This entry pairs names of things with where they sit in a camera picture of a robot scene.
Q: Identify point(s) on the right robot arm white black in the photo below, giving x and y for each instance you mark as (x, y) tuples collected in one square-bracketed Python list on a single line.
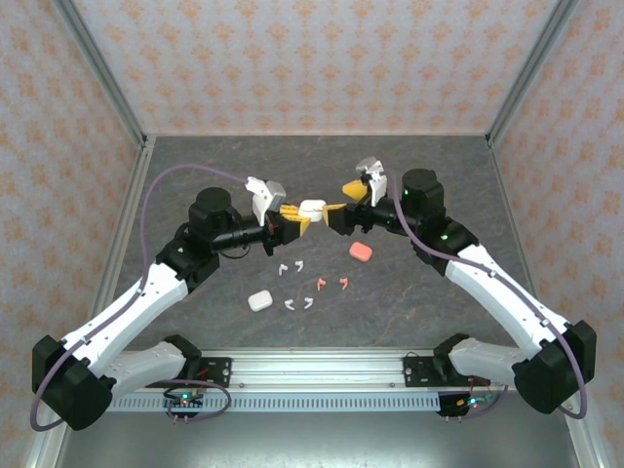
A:
[(502, 297)]

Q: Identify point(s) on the aluminium frame leg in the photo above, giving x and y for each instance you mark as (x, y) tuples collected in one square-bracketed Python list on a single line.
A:
[(587, 443), (41, 453)]

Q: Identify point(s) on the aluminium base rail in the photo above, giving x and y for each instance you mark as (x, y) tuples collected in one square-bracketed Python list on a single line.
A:
[(317, 370)]

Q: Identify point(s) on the aluminium frame post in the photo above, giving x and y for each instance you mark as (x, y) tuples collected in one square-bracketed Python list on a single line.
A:
[(103, 73), (530, 73)]

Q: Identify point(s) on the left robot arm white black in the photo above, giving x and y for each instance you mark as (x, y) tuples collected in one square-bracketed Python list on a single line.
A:
[(136, 302)]

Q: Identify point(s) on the white earbud charging case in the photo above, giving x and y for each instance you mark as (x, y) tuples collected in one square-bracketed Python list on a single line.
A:
[(259, 300)]

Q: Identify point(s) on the pale lilac earbud charging case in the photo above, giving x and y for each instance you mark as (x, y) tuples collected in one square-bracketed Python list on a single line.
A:
[(312, 209)]

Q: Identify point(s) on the coral earbud charging case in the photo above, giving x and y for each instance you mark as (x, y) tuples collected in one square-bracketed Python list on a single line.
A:
[(361, 251)]

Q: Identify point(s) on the grey metal panel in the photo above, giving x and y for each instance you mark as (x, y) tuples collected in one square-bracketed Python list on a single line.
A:
[(317, 443)]

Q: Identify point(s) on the coral earbud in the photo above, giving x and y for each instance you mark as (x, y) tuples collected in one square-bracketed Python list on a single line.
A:
[(344, 283), (320, 284)]

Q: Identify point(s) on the white earbud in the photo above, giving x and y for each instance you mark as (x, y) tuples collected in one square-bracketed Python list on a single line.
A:
[(308, 302), (289, 305)]

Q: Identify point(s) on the control board with LEDs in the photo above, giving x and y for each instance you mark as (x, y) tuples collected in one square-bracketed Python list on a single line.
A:
[(184, 402), (458, 403)]

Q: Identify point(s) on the aluminium side rail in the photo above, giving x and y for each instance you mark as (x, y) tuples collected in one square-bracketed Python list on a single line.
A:
[(132, 195), (508, 195)]

